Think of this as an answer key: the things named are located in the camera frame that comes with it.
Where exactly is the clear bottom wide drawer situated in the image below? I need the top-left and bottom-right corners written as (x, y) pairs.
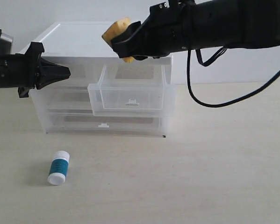
top-left (38, 109), bottom-right (170, 136)

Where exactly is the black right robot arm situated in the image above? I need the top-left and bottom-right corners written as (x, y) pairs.
top-left (111, 0), bottom-right (280, 60)

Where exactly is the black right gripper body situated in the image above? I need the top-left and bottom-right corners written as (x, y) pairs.
top-left (132, 0), bottom-right (196, 60)

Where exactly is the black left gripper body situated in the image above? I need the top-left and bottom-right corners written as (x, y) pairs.
top-left (4, 42), bottom-right (44, 98)

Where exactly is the white bottle teal label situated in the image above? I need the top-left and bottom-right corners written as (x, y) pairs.
top-left (47, 150), bottom-right (70, 186)

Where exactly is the clear middle wide drawer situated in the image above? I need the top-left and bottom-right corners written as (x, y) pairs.
top-left (31, 87), bottom-right (165, 116)

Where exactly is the white plastic drawer cabinet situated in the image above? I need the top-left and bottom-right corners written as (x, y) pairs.
top-left (29, 21), bottom-right (175, 137)

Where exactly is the clear wide drawer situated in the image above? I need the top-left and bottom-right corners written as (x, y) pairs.
top-left (38, 109), bottom-right (170, 136)
top-left (31, 87), bottom-right (165, 116)

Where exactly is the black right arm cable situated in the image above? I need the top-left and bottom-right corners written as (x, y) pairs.
top-left (187, 45), bottom-right (280, 108)

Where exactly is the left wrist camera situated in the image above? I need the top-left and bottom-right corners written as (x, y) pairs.
top-left (0, 29), bottom-right (13, 55)

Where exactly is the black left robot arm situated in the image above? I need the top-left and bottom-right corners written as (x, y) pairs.
top-left (0, 42), bottom-right (71, 98)

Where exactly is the yellow sponge wedge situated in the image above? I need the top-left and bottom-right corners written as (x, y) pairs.
top-left (101, 16), bottom-right (135, 63)

